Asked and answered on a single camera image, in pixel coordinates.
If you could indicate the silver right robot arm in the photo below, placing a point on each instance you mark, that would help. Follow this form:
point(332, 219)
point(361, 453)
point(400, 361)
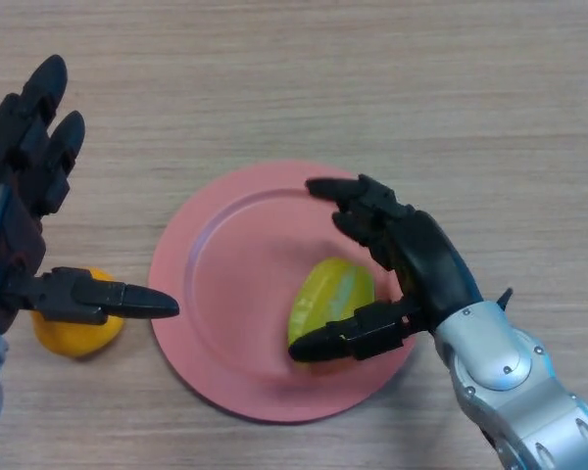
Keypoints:
point(519, 391)

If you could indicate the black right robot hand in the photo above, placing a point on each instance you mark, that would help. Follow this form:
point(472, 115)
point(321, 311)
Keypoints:
point(431, 264)

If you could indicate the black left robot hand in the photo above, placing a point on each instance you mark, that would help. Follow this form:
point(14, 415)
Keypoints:
point(10, 220)

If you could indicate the yellow starfruit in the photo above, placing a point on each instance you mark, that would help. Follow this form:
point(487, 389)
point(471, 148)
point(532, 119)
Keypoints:
point(323, 294)

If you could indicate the pink round plate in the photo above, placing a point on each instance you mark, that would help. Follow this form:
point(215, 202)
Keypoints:
point(245, 303)

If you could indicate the orange round fruit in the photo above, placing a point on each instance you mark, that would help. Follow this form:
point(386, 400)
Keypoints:
point(73, 338)

